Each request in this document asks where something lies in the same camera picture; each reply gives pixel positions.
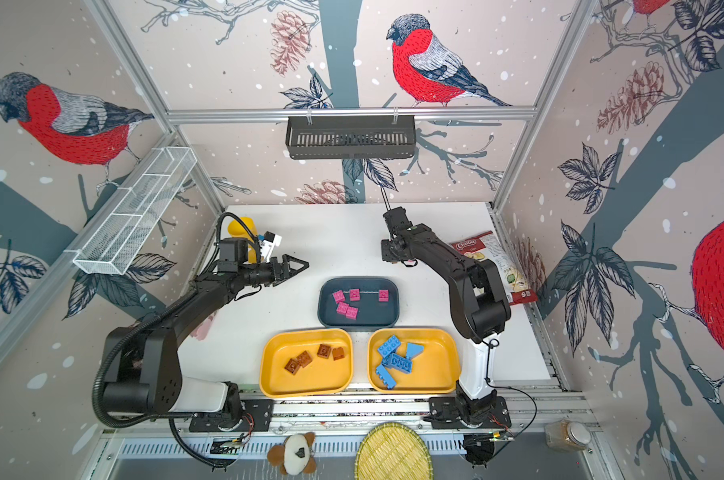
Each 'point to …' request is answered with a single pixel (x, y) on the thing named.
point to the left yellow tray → (321, 377)
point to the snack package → (487, 248)
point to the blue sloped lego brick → (413, 350)
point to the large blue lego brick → (389, 346)
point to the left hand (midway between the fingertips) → (299, 268)
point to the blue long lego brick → (386, 377)
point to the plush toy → (295, 456)
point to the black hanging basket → (351, 139)
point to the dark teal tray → (363, 302)
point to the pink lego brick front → (342, 308)
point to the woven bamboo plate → (393, 451)
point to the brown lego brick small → (338, 353)
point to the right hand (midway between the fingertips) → (389, 255)
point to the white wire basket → (134, 211)
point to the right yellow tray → (436, 368)
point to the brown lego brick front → (304, 359)
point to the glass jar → (567, 436)
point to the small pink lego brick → (352, 313)
